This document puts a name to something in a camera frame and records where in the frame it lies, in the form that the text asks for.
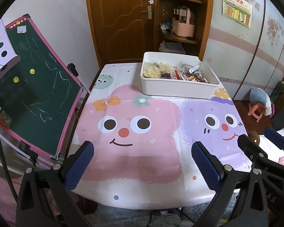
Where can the floral wardrobe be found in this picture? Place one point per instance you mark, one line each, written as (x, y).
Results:
(239, 59)

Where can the wall poster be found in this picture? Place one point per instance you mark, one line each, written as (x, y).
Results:
(236, 9)

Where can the wooden corner shelf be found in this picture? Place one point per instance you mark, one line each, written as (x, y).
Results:
(207, 16)

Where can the dark wooden cabinet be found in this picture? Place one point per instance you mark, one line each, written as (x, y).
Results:
(281, 108)

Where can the pink plastic stool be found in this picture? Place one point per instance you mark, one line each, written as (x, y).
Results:
(255, 110)

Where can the black easel clamp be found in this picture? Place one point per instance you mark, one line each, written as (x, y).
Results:
(72, 69)

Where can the white plastic bin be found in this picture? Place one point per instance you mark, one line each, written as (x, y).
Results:
(179, 87)

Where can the stack of books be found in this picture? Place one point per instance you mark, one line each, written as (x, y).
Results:
(172, 48)

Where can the noodle crisp packet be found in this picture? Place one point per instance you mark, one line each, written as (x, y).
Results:
(166, 67)

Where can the brown wooden ball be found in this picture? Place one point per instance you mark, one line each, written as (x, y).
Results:
(254, 137)

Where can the colourful picture card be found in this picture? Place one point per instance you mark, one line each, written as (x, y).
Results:
(3, 118)

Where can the cartoon monster tablecloth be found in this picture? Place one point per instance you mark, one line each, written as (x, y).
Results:
(132, 160)

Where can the brown wooden door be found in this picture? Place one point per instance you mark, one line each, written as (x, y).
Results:
(118, 28)

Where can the yellow puff snack bag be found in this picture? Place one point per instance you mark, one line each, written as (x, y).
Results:
(151, 72)

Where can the clear printed snack packet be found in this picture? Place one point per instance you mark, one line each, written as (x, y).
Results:
(183, 66)

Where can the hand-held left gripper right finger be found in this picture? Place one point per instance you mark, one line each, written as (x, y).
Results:
(206, 165)

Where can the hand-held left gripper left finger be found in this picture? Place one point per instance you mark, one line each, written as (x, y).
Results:
(81, 164)

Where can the red silver candy packet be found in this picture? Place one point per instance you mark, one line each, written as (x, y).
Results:
(181, 75)

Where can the green chalkboard pink frame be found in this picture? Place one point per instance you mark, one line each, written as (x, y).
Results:
(37, 75)

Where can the pink basket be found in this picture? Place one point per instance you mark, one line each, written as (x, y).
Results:
(183, 29)

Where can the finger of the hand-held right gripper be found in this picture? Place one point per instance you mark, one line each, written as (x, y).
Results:
(250, 149)
(274, 137)

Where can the pink stool with cushion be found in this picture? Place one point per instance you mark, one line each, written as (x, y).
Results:
(258, 94)

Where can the white perforated board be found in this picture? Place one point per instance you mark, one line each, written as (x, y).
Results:
(4, 42)

